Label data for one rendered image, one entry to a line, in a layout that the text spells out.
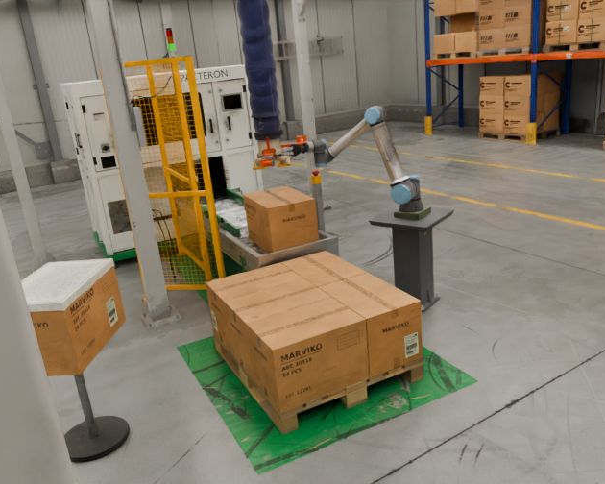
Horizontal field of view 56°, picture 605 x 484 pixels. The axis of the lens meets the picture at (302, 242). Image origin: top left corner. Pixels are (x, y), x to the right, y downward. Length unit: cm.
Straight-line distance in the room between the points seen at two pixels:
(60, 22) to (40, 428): 1211
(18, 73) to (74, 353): 985
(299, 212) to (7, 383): 381
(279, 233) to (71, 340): 194
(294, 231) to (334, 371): 144
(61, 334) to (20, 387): 233
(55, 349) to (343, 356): 154
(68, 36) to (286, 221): 899
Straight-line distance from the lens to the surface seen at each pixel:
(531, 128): 1146
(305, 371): 326
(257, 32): 440
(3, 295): 67
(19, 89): 1251
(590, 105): 1241
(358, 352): 340
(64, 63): 1264
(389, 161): 423
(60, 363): 313
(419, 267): 451
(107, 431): 372
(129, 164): 461
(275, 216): 433
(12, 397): 72
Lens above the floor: 204
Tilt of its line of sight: 19 degrees down
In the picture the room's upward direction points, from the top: 6 degrees counter-clockwise
